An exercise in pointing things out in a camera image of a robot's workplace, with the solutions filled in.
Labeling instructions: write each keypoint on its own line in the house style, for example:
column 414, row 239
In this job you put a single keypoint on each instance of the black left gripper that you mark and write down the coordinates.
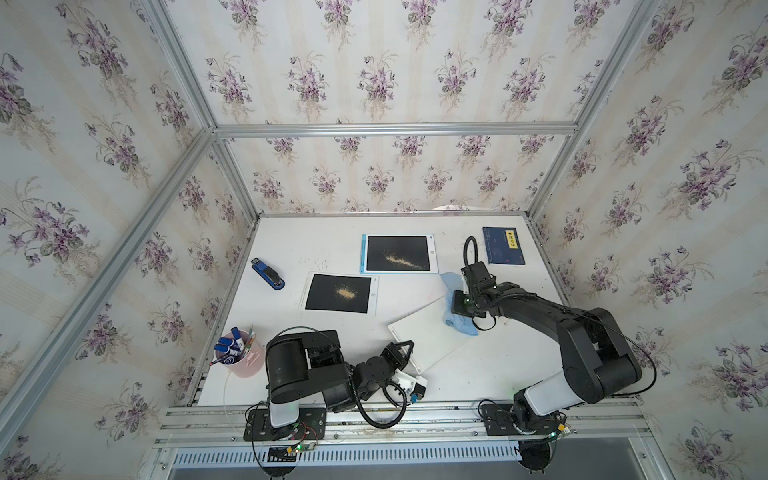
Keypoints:
column 393, row 354

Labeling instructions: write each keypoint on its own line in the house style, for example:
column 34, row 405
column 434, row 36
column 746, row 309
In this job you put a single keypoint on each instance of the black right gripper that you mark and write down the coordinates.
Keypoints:
column 455, row 304

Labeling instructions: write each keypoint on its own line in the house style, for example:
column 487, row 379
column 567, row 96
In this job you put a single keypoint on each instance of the white drawing tablet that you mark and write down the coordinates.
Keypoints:
column 341, row 293
column 433, row 339

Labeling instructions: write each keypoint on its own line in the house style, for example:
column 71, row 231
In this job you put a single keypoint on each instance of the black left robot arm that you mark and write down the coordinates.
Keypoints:
column 308, row 377

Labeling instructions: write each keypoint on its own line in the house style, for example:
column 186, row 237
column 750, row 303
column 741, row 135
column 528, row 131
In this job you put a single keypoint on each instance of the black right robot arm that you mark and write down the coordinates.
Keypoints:
column 598, row 360

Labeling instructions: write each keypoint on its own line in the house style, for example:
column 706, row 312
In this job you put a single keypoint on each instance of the blue framed drawing tablet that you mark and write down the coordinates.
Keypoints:
column 409, row 253

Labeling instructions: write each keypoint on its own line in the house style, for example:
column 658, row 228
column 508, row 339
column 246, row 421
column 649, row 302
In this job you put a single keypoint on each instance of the dark blue book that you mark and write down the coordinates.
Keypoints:
column 503, row 246

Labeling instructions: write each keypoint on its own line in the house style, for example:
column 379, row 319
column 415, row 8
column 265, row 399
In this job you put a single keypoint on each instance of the small green circuit board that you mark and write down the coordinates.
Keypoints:
column 294, row 449

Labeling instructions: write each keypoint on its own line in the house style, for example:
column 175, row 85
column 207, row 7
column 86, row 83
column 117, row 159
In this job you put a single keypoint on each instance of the pink pen cup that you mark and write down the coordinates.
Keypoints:
column 239, row 352

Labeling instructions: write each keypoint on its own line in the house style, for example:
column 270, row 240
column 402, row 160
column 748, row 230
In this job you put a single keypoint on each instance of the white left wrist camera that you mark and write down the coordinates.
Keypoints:
column 414, row 386

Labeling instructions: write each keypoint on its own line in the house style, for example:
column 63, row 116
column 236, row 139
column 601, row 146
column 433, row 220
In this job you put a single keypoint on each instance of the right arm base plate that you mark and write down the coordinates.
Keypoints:
column 501, row 418

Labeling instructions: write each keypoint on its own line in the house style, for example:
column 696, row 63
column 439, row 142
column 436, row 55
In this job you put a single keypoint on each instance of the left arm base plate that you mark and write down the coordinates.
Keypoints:
column 310, row 424

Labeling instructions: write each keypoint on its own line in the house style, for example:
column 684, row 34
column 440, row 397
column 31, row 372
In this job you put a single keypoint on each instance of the white vented cable duct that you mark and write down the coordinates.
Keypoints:
column 351, row 455

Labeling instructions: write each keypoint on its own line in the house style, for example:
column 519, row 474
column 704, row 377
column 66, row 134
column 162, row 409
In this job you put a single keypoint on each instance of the aluminium mounting rail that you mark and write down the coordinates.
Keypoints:
column 218, row 426

